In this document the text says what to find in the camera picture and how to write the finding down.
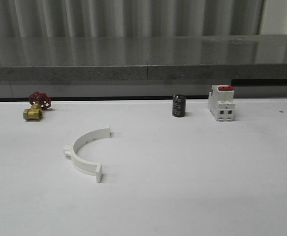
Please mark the grey stone counter ledge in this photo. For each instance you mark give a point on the grey stone counter ledge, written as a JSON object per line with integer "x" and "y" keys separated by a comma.
{"x": 239, "y": 60}

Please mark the white half pipe clamp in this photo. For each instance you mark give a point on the white half pipe clamp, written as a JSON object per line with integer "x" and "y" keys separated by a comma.
{"x": 82, "y": 165}

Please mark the brass valve red handwheel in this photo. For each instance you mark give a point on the brass valve red handwheel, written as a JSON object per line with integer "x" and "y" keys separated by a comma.
{"x": 39, "y": 101}

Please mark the white circuit breaker red switch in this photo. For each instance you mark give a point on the white circuit breaker red switch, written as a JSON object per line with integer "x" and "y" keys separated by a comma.
{"x": 220, "y": 102}

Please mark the black cylindrical capacitor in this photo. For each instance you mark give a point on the black cylindrical capacitor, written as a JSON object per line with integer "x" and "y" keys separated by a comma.
{"x": 178, "y": 105}

